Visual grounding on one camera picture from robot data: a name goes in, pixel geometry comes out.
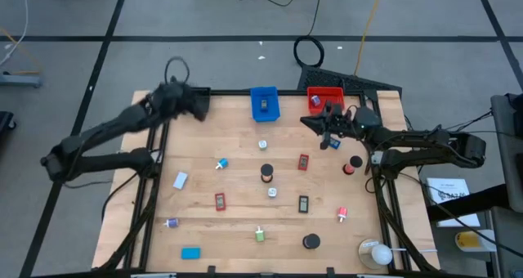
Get coiled black floor cable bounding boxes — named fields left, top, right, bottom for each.
left=293, top=0, right=326, bottom=69

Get black grille mat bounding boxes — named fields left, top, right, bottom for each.
left=297, top=64, right=404, bottom=97

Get grey floor stand base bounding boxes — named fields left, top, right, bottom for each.
left=0, top=71, right=44, bottom=89

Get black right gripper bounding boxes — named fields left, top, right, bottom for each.
left=300, top=112, right=364, bottom=150

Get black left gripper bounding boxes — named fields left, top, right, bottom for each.
left=153, top=81, right=210, bottom=123

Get blue plastic bin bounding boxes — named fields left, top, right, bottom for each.
left=249, top=86, right=282, bottom=123

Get black object at floor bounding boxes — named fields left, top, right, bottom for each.
left=0, top=111, right=17, bottom=138

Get yellow hanging cable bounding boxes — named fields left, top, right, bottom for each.
left=353, top=0, right=387, bottom=77

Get orange sand hourglass black caps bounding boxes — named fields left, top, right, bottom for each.
left=260, top=163, right=275, bottom=184

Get red sand hourglass black caps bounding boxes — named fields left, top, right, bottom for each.
left=342, top=155, right=364, bottom=176

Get white light bulb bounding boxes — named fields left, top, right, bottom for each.
left=370, top=244, right=394, bottom=267

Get black aluminium table frame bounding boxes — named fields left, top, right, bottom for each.
left=97, top=87, right=441, bottom=278

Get yellow white container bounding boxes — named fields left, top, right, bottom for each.
left=454, top=228, right=498, bottom=253

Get grey equipment cabinet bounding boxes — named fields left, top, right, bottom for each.
left=488, top=92, right=523, bottom=278

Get black round puck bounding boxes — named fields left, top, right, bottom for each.
left=302, top=233, right=321, bottom=250

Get red plastic bin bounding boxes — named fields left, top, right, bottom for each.
left=306, top=86, right=346, bottom=115

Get black diagonal beam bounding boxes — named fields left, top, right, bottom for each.
left=427, top=182, right=512, bottom=222

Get white paper booklet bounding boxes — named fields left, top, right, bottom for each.
left=426, top=177, right=482, bottom=229

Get white floor cable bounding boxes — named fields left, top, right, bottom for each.
left=0, top=0, right=30, bottom=66

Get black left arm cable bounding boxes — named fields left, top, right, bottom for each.
left=163, top=56, right=191, bottom=85

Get black cable bundle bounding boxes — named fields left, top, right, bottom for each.
left=402, top=110, right=495, bottom=152

